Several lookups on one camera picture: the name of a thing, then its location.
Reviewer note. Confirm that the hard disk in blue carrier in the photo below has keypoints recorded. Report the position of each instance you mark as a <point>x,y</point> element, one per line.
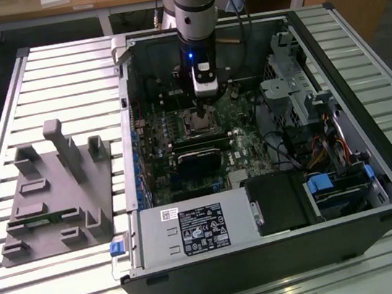
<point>320,184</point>

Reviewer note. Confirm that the metal drive cage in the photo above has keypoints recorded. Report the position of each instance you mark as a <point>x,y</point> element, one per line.
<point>285,105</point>

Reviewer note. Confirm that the blue plastic clip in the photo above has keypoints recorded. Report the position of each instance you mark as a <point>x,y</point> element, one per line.
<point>368,172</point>

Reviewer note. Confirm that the blue case latch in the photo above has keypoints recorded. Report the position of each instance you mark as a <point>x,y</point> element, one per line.
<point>117,247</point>

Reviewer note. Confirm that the white service tag sticker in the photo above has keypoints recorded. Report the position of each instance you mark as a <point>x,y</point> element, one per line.
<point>169,215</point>

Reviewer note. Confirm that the RAM stick in rack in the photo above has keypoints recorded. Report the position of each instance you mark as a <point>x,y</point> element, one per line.
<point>40,222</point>

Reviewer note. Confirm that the black rating label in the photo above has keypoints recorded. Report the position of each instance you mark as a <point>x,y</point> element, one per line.
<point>206,231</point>

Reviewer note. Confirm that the black PC case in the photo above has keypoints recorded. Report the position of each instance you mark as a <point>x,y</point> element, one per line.
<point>236,280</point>

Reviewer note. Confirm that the grey power supply unit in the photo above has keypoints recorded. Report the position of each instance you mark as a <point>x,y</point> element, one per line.
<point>153,233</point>

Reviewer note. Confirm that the black drive bay cover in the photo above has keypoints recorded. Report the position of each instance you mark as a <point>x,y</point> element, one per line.
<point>280,201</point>

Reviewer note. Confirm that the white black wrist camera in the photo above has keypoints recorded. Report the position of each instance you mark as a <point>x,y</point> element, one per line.
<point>205,83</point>

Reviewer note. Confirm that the grey parts rack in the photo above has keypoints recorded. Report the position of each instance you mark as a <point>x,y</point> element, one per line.
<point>60,195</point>

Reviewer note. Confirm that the green motherboard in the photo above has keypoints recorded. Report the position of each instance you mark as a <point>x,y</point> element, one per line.
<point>250,146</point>

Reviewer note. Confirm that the silver chipset heatsink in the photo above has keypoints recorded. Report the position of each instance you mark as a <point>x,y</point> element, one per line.
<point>239,178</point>

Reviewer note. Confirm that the black graphics card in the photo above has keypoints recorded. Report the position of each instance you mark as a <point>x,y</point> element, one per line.
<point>200,163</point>

